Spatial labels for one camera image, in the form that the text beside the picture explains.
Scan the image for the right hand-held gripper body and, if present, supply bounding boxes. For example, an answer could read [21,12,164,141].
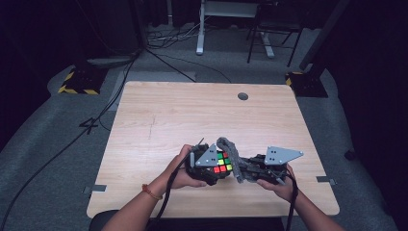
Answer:
[247,145,304,186]

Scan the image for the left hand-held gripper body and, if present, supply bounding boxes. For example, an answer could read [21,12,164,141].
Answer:
[185,138,220,187]

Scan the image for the grey fluffy cloth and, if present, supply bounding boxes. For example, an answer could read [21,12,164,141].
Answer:
[216,137,258,185]

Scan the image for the multicoloured puzzle cube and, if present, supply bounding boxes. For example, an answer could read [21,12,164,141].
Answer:
[212,150,234,176]

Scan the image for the person's left hand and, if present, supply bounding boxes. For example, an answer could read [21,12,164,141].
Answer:
[146,143,208,197]

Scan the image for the person's right hand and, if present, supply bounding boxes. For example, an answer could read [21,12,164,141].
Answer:
[256,164,299,203]

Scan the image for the person's dark clothing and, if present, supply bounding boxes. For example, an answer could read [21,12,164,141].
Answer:
[145,217,287,231]

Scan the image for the black yellow striped stand base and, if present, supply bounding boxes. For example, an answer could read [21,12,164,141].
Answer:
[285,70,329,98]
[57,65,109,96]

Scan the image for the black round seat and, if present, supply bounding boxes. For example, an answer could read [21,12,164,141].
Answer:
[89,209,120,231]

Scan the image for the grey slanted pole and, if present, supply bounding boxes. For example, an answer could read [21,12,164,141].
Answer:
[298,0,351,72]

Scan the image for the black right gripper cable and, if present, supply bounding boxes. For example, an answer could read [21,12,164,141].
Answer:
[284,168,300,231]

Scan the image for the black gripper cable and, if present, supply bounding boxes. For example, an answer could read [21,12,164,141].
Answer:
[147,154,193,231]
[284,168,300,231]

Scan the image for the grey table edge bracket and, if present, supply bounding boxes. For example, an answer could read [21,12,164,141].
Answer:
[316,175,338,187]
[83,184,108,194]

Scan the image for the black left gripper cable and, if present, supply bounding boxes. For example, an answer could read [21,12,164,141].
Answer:
[147,154,193,231]

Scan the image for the red bead bracelet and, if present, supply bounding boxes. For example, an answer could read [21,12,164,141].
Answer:
[141,183,164,201]

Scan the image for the thin black floor cable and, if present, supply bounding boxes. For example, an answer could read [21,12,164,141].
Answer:
[144,47,233,85]

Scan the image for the white desk frame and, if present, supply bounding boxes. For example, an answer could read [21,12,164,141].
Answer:
[195,0,276,59]

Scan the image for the bundle of floor cables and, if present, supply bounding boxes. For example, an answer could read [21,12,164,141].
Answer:
[146,22,206,50]

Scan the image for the black chair frame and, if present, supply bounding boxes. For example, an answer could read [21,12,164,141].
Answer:
[245,2,304,68]

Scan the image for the long black floor cable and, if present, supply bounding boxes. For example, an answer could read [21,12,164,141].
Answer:
[0,52,140,229]

